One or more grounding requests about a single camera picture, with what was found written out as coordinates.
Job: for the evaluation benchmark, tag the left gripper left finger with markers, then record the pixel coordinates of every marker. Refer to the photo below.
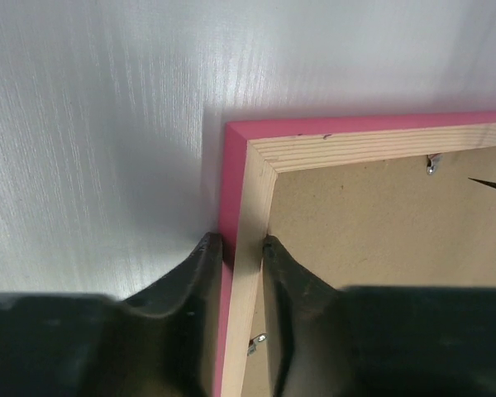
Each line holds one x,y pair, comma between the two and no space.
161,341

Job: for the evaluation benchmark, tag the pink picture frame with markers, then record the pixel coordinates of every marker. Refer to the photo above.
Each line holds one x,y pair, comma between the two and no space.
257,152

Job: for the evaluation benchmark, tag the metal retaining clip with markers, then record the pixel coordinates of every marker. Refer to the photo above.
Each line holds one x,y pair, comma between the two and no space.
433,161
255,342

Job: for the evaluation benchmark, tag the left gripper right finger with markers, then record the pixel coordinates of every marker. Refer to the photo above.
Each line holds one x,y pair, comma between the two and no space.
374,340

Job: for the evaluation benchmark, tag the brown frame backing board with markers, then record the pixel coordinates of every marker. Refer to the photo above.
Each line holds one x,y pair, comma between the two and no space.
385,223

